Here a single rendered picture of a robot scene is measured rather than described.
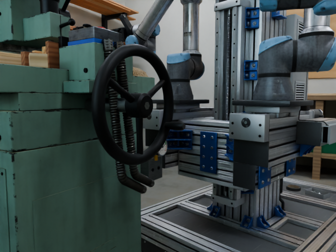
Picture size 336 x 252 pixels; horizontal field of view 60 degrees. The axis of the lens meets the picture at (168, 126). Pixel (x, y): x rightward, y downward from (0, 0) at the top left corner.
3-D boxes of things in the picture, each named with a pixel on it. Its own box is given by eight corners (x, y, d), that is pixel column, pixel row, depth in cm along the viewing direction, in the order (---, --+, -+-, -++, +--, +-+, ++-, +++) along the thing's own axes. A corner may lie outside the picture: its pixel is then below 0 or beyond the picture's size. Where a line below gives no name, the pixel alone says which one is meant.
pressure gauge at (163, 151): (157, 163, 98) (157, 139, 97) (148, 161, 100) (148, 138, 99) (168, 159, 103) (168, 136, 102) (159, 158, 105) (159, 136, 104)
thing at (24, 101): (19, 111, 64) (18, 92, 64) (-26, 108, 76) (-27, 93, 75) (136, 106, 97) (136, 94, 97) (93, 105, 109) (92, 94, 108)
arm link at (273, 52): (257, 75, 118) (258, 41, 117) (293, 74, 114) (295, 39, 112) (256, 73, 107) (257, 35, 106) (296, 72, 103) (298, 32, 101)
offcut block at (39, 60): (46, 69, 73) (45, 56, 73) (48, 67, 69) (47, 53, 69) (29, 68, 72) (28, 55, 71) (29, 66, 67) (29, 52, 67)
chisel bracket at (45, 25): (50, 42, 82) (49, 10, 81) (23, 46, 90) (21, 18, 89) (72, 45, 88) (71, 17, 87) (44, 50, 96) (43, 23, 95)
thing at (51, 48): (49, 70, 78) (48, 40, 77) (46, 71, 78) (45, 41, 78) (103, 75, 94) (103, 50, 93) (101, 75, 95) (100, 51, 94)
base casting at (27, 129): (10, 153, 63) (8, 110, 62) (-84, 134, 95) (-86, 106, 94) (141, 132, 100) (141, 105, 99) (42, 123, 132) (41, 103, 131)
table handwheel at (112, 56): (81, 139, 54) (130, 14, 63) (21, 132, 65) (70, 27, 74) (161, 180, 76) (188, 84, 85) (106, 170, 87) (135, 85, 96)
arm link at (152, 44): (136, 56, 164) (136, 36, 163) (147, 58, 174) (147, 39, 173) (147, 55, 160) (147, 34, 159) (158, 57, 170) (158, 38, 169)
